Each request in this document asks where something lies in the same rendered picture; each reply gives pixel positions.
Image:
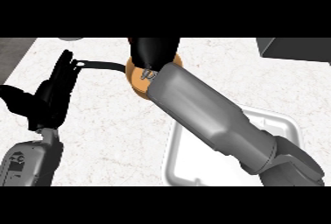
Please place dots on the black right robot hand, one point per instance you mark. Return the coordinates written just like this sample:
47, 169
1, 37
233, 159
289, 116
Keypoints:
152, 52

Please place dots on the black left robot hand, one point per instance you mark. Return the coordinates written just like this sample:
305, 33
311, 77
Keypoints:
53, 93

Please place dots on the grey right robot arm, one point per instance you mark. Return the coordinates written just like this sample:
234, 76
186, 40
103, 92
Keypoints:
214, 119

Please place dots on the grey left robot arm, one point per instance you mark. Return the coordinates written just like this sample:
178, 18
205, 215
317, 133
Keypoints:
29, 163

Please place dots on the white tray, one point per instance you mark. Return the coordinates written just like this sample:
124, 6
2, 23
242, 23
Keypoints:
195, 166

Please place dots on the dark grey panel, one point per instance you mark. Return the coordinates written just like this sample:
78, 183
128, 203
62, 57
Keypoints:
10, 54

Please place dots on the grey round object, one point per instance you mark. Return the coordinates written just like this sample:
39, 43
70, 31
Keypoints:
69, 38

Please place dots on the dark grey appliance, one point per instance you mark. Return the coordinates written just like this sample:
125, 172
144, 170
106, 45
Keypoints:
297, 48

